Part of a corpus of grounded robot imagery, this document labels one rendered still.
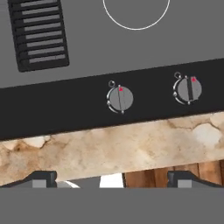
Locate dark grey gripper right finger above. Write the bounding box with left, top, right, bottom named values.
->
left=166, top=171, right=224, bottom=189

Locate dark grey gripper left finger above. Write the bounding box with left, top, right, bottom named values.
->
left=0, top=171, right=58, bottom=189

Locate wooden cupboard front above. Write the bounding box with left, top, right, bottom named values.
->
left=122, top=159, right=224, bottom=189

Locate grey hob knob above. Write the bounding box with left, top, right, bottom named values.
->
left=106, top=84, right=135, bottom=115
left=172, top=74, right=203, bottom=106

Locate grey and black hob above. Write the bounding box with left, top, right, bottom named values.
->
left=0, top=0, right=224, bottom=142

